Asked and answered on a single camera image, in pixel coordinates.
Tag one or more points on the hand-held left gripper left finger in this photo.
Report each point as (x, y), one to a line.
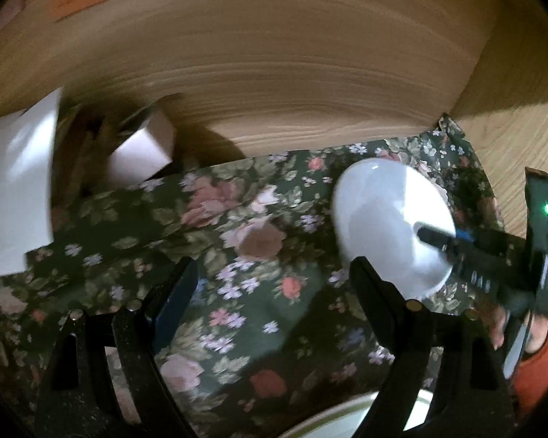
(178, 301)

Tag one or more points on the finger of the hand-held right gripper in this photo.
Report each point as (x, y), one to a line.
(436, 238)
(466, 237)

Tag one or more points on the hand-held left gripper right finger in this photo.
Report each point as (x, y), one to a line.
(370, 287)

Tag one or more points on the white bowl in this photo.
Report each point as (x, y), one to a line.
(379, 210)

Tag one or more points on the person's right forearm orange sleeve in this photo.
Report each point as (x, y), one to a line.
(536, 374)

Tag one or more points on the person's right hand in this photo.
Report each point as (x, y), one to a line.
(497, 326)

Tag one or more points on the dark floral tablecloth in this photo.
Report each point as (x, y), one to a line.
(265, 319)

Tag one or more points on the small white box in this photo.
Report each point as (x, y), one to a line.
(137, 155)

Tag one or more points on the stack of white papers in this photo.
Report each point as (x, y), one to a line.
(13, 191)

